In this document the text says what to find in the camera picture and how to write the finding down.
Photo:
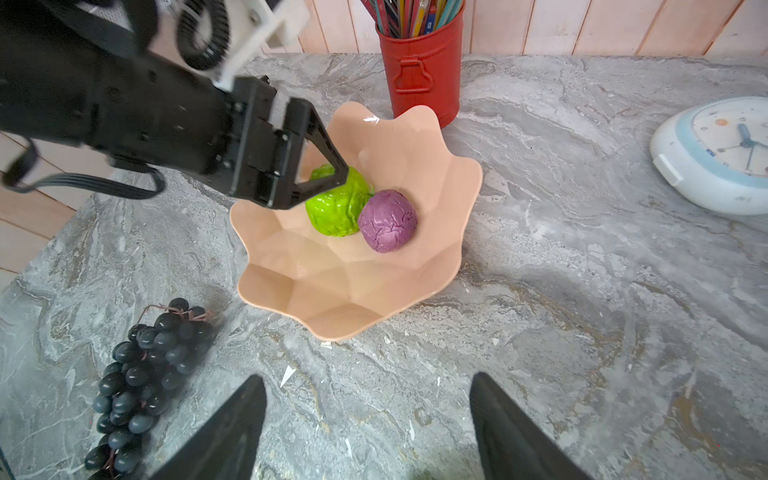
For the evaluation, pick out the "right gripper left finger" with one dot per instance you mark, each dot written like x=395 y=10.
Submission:
x=226 y=446

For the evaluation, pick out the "white round clock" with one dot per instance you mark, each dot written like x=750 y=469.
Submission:
x=715 y=155

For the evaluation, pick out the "bundle of pencils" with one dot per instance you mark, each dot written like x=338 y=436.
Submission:
x=410 y=19

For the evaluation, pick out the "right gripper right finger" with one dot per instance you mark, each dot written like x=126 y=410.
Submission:
x=510 y=444

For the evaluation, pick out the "purple fake fruit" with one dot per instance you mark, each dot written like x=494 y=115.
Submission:
x=388 y=221

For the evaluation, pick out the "green bumpy fake fruit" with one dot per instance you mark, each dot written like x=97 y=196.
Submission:
x=335 y=213

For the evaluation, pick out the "dark purple grape bunch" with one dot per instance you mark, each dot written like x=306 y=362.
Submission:
x=148 y=369

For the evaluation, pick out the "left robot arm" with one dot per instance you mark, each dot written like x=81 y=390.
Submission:
x=72 y=77

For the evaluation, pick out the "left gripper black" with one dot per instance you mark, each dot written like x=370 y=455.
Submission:
x=260 y=163

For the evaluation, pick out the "red pencil cup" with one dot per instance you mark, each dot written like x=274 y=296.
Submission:
x=425 y=71

